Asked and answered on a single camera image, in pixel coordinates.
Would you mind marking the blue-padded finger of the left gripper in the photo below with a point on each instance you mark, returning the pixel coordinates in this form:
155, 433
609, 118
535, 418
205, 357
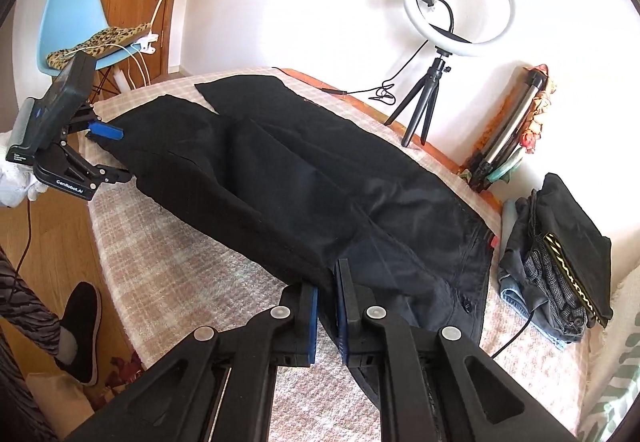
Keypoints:
106, 131

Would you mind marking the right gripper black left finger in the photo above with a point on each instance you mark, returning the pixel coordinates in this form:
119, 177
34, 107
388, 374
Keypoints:
214, 386

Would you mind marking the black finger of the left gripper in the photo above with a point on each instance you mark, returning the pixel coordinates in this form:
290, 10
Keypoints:
109, 174

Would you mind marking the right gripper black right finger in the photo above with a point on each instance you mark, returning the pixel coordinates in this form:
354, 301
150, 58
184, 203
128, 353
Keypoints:
433, 386

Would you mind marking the black pants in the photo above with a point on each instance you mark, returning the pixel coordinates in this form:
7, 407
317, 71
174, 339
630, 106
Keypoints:
296, 188

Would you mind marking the white gloved left hand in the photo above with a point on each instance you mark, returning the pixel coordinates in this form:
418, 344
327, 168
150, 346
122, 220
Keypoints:
17, 183

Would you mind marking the leopard print cushion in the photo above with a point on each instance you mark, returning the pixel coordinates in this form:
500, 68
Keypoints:
99, 45

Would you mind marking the plaid beige bed blanket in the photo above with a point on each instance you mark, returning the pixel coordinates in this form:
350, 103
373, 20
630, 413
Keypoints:
166, 279

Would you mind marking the light blue chair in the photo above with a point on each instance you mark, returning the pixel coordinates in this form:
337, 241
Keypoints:
67, 23

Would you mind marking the patterned trouser leg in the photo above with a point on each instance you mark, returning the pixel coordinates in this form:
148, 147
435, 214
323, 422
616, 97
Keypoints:
21, 417

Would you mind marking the black slipper foot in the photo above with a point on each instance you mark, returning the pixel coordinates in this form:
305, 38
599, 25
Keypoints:
80, 326

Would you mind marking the stack of folded clothes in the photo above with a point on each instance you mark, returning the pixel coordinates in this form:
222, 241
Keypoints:
555, 265

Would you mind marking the green patterned pillow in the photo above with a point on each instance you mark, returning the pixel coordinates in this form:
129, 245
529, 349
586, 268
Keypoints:
618, 396

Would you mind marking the orange floral cloth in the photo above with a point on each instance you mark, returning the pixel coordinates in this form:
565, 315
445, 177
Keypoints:
536, 126

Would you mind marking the folded metal tripod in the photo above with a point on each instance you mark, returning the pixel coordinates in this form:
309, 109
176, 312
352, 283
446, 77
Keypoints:
512, 139

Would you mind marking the black mini tripod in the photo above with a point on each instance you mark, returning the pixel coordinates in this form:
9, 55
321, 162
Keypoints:
427, 90

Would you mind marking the white ring light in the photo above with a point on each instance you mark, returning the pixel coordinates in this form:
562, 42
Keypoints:
465, 28

